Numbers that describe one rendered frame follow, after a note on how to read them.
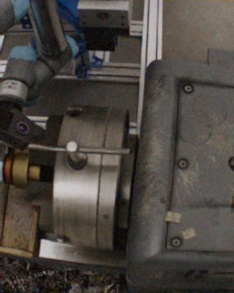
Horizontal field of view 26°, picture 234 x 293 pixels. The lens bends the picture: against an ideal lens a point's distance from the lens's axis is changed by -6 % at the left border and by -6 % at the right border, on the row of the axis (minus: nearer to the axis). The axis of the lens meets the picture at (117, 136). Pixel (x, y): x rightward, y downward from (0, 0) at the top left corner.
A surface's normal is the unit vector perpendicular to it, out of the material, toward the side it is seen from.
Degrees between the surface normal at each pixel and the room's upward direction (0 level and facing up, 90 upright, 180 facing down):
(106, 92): 0
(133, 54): 0
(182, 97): 0
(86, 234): 68
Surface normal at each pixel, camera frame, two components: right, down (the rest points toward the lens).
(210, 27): -0.03, -0.40
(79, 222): -0.11, 0.50
